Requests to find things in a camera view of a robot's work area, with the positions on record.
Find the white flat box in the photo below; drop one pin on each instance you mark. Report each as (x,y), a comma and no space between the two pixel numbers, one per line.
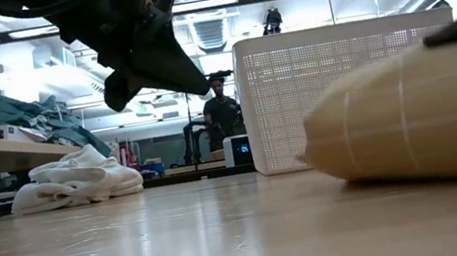
(13,133)

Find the person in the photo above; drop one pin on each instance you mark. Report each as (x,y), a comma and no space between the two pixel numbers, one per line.
(222,115)

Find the black overhead camera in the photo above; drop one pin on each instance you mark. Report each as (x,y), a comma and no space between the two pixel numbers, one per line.
(272,21)

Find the white crumpled towel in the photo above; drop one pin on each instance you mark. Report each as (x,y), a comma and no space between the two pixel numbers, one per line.
(77,178)

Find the white plastic bin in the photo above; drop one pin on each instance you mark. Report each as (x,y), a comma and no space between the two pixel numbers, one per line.
(295,90)

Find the black background rig frame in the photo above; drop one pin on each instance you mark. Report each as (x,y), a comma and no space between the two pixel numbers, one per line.
(191,129)

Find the red background stand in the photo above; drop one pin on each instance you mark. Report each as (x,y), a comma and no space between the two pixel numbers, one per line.
(128,154)

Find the blue cloth pile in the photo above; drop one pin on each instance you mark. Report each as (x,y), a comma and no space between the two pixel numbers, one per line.
(26,108)

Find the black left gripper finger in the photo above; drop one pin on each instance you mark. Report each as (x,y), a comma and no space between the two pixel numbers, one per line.
(169,64)
(119,92)

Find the black background robot arm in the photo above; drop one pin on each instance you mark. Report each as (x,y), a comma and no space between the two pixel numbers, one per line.
(194,142)

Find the yellow checked towel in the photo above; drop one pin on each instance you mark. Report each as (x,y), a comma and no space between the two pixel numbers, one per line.
(413,118)

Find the silver ventilation duct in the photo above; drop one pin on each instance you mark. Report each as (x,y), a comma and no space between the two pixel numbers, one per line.
(210,35)

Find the blue background box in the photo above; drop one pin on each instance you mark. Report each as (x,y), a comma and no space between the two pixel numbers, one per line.
(151,166)

